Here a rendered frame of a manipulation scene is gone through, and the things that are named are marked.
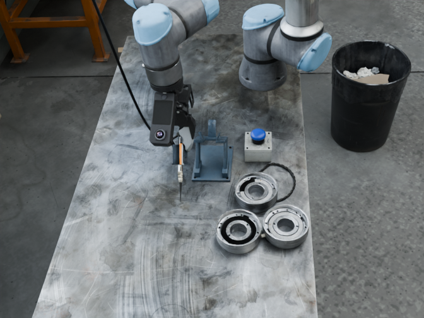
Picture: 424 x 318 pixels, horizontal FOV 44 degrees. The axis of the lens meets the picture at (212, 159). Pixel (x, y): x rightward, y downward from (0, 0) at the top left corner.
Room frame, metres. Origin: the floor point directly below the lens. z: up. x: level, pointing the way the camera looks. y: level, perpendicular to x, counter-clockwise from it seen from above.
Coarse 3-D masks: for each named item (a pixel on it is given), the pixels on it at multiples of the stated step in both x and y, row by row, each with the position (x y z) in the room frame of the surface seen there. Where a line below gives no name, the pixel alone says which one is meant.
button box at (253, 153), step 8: (248, 136) 1.02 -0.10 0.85; (248, 144) 0.99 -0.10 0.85; (256, 144) 0.98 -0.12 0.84; (264, 144) 0.98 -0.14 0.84; (248, 152) 0.97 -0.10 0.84; (256, 152) 0.97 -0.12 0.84; (264, 152) 0.96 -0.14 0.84; (248, 160) 0.97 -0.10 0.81; (256, 160) 0.97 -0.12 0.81; (264, 160) 0.96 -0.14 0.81
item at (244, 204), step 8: (248, 176) 0.89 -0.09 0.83; (256, 176) 0.89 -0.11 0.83; (264, 176) 0.88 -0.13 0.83; (240, 184) 0.87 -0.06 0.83; (248, 184) 0.86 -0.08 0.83; (256, 184) 0.86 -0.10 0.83; (264, 184) 0.86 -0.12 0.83; (272, 184) 0.86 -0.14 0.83; (248, 192) 0.84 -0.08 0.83; (264, 192) 0.83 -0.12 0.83; (240, 200) 0.81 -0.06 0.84; (256, 200) 0.81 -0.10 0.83; (272, 200) 0.80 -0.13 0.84; (248, 208) 0.80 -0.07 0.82; (256, 208) 0.79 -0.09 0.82; (264, 208) 0.79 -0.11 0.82
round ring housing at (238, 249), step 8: (224, 216) 0.77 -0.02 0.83; (232, 216) 0.77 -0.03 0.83; (256, 216) 0.75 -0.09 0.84; (216, 224) 0.74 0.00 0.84; (232, 224) 0.75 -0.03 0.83; (240, 224) 0.75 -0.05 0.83; (248, 224) 0.74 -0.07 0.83; (256, 224) 0.74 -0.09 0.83; (216, 232) 0.72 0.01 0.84; (232, 232) 0.74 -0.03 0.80; (248, 232) 0.72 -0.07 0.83; (256, 232) 0.72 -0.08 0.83; (224, 240) 0.70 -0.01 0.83; (256, 240) 0.69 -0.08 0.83; (224, 248) 0.69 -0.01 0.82; (232, 248) 0.68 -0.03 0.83; (240, 248) 0.68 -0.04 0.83; (248, 248) 0.68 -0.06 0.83
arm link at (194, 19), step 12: (156, 0) 0.99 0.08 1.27; (168, 0) 0.98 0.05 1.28; (180, 0) 0.96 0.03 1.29; (192, 0) 0.95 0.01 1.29; (204, 0) 0.96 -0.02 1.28; (216, 0) 0.97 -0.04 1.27; (180, 12) 0.92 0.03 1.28; (192, 12) 0.93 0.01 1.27; (204, 12) 0.94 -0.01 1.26; (216, 12) 0.97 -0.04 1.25; (192, 24) 0.92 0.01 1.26; (204, 24) 0.94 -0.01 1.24
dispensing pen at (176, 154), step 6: (180, 138) 0.90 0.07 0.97; (174, 144) 0.88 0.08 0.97; (174, 150) 0.87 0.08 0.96; (174, 156) 0.86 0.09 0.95; (174, 162) 0.85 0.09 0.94; (180, 168) 0.85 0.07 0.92; (180, 174) 0.84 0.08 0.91; (180, 180) 0.83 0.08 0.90; (180, 186) 0.82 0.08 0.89; (180, 192) 0.81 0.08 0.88; (180, 198) 0.80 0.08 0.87
